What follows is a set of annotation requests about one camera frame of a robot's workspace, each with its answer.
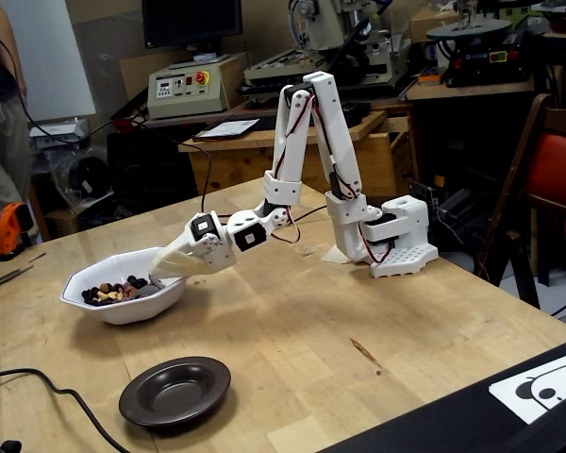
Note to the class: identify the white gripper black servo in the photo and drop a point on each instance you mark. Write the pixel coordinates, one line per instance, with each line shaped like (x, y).
(199, 245)

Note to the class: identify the metal spoon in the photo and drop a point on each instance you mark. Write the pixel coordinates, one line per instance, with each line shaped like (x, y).
(146, 290)

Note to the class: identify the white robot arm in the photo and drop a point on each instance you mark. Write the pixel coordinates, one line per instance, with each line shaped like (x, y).
(335, 132)

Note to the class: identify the white octagonal bowl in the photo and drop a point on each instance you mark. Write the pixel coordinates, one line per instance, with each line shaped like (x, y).
(118, 313)

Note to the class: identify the brown plate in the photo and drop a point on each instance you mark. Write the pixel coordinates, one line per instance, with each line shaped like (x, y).
(174, 391)

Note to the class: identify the beige masking tape wrap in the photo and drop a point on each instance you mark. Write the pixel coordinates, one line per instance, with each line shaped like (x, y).
(179, 266)

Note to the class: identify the trail mix pile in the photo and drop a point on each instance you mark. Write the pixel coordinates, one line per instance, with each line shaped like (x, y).
(108, 295)

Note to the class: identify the wooden workbench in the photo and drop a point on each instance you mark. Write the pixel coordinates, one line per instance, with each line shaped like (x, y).
(226, 165)

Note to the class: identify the black disc in plastic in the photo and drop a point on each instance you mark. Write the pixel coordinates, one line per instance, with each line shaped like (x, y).
(89, 177)

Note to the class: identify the white paper sheet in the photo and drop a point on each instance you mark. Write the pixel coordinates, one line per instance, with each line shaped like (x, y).
(231, 128)

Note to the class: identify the translucent tape sheet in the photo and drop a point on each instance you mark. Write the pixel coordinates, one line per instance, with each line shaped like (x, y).
(332, 257)

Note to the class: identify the beige control box red button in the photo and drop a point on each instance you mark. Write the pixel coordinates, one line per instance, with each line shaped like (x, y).
(184, 101)

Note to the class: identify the orange black hand tool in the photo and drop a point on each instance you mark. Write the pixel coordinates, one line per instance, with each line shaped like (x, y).
(9, 226)

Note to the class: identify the small white box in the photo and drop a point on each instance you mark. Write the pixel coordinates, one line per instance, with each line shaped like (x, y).
(56, 132)

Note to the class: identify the person in khaki trousers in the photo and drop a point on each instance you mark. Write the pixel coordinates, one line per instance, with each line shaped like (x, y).
(0, 141)

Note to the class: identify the black tool on bench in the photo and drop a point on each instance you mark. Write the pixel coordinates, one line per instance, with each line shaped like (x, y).
(361, 113)

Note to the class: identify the black monitor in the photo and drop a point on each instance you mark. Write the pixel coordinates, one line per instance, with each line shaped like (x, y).
(193, 21)

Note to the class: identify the white board panel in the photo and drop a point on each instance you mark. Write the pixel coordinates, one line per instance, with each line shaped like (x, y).
(47, 56)

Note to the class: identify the small black object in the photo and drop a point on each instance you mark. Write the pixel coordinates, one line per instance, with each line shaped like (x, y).
(4, 447)

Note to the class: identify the beige milling machine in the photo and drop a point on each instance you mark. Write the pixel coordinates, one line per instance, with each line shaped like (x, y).
(330, 23)

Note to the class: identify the wooden side bench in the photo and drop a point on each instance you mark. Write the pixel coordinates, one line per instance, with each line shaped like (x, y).
(453, 90)

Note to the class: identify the cardboard box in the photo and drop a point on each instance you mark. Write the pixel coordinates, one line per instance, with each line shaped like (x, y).
(429, 23)

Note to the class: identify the black scroll saw machine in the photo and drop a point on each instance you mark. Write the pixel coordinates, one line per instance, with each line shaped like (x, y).
(481, 61)

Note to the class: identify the white panda sticker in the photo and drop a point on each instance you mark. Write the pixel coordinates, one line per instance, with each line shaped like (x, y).
(547, 377)

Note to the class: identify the wooden chair red cushion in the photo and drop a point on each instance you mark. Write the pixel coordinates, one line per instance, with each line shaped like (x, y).
(556, 170)

